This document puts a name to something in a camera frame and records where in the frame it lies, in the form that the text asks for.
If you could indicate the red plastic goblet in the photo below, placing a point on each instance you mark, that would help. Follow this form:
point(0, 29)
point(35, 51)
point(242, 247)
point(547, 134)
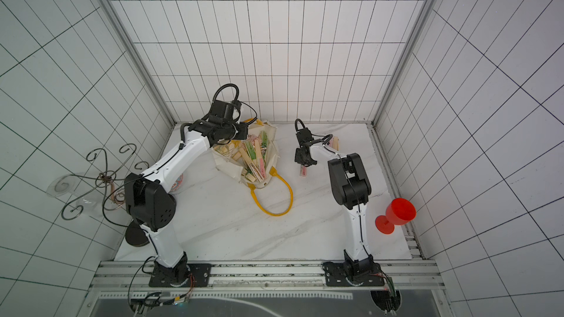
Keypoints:
point(399, 212)

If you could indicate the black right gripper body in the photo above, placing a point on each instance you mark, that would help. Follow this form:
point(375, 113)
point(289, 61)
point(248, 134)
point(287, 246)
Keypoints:
point(303, 154)

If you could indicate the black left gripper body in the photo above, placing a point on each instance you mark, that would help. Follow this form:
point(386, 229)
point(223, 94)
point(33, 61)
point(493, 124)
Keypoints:
point(234, 131)

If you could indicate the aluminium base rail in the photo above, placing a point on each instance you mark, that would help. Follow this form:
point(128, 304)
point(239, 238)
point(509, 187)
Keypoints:
point(238, 279)

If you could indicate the grey pink folding fan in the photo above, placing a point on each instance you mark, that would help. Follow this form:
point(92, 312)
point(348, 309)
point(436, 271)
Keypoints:
point(334, 143)

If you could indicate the black wire ornament stand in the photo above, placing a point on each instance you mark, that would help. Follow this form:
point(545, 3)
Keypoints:
point(105, 188)

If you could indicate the cream tote bag yellow handles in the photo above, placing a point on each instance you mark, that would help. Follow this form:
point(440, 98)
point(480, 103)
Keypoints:
point(253, 161)

